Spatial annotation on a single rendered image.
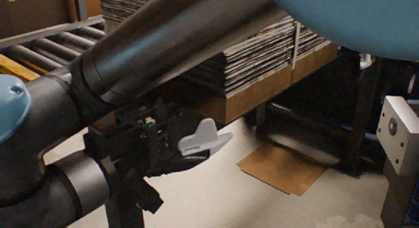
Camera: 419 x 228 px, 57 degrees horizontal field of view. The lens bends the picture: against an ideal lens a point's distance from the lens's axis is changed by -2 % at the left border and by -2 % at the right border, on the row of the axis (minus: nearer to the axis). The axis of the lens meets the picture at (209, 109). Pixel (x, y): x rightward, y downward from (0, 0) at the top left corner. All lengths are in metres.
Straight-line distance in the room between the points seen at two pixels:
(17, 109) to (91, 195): 0.14
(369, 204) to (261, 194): 0.44
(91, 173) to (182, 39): 0.21
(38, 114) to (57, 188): 0.09
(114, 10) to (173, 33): 0.37
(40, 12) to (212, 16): 3.79
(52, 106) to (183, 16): 0.17
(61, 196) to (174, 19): 0.23
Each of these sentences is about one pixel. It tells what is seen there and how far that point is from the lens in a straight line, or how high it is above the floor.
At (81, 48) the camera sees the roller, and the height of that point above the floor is 0.79.
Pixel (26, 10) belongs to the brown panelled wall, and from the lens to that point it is 4.01.
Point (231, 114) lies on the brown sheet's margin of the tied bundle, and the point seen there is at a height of 0.82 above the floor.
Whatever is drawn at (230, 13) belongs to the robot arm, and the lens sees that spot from 0.31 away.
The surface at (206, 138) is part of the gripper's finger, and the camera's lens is 0.56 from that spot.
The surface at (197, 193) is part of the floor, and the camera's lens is 1.69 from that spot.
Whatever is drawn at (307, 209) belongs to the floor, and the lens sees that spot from 1.67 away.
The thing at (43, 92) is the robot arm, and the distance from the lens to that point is 0.43.
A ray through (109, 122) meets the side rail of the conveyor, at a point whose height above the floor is 0.80.
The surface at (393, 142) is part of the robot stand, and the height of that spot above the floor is 0.72.
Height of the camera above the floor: 1.11
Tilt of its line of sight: 29 degrees down
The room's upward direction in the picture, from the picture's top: straight up
